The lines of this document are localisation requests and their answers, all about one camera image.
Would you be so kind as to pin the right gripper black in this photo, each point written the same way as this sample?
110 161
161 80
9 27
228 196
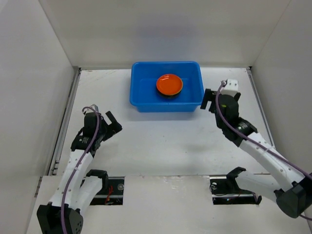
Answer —
214 102

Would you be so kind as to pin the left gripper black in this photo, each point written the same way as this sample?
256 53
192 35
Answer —
112 128

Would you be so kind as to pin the orange plate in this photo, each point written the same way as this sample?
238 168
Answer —
169 84

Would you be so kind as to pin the black plate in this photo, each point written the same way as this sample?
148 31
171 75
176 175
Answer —
168 96

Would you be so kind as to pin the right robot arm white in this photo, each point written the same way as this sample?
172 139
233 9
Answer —
290 187

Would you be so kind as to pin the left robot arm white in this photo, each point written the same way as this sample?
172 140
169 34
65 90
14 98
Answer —
63 214

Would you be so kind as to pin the blue plastic bin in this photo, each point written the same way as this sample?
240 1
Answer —
145 96

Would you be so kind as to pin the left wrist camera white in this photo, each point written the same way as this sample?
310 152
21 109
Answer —
91 108

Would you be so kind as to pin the metal side rail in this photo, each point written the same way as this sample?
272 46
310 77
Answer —
57 150

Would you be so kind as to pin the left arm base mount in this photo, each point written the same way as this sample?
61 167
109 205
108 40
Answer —
112 195

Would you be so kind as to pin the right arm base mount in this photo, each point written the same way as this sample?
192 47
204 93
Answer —
226 192

